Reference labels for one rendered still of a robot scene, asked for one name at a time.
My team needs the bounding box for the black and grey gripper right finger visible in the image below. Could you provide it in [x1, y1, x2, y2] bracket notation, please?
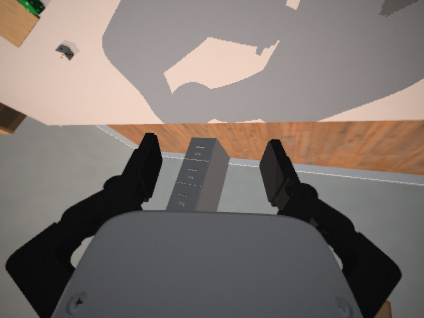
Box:
[259, 139, 402, 318]

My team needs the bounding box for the green die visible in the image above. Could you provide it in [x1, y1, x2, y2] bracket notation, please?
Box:
[18, 0, 45, 15]

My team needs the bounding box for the tan cork mat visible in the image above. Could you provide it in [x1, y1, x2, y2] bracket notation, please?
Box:
[0, 0, 40, 48]

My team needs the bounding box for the white die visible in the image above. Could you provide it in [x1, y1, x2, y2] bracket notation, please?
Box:
[55, 45, 74, 61]

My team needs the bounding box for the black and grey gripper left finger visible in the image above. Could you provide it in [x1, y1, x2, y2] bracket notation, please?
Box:
[5, 133, 163, 318]

